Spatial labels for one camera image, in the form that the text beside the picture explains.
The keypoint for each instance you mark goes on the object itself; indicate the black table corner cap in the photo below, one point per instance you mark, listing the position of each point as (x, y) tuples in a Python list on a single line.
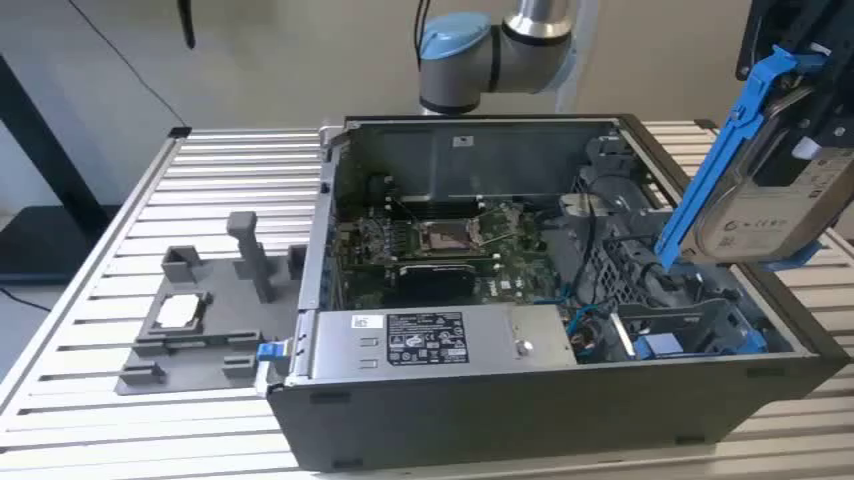
[(703, 123), (180, 132)]

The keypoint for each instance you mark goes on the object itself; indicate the grey metal disk bay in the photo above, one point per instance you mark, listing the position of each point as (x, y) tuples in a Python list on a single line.
[(614, 270)]

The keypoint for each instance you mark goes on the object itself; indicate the silver CPU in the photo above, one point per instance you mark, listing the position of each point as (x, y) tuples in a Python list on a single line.
[(178, 311)]

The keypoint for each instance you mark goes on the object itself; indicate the green motherboard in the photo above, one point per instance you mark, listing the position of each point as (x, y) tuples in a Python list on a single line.
[(521, 280)]

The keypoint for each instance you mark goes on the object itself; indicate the CPU socket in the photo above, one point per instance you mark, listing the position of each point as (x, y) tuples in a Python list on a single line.
[(447, 237)]

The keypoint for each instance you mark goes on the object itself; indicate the black RAM slots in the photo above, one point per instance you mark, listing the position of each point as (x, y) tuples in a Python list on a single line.
[(440, 206)]

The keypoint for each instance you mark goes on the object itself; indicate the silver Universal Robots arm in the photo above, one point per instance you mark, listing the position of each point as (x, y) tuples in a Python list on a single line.
[(454, 75)]

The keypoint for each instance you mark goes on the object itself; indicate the grey parts rack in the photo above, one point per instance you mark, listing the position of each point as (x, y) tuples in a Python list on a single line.
[(220, 310)]

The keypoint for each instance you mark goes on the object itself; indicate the silver power supply unit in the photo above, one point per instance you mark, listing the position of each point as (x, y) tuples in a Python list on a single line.
[(347, 350)]

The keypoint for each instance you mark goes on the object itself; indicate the black graphics card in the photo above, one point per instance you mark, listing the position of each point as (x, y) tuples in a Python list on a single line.
[(436, 282)]

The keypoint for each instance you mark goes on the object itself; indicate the black open PC case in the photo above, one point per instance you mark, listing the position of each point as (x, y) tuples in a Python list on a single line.
[(500, 420)]

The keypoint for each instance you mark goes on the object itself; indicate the black desk frame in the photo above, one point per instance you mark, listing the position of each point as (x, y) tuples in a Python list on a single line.
[(40, 240)]

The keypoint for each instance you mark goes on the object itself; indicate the blue case latch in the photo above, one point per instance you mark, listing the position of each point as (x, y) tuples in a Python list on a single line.
[(268, 351)]

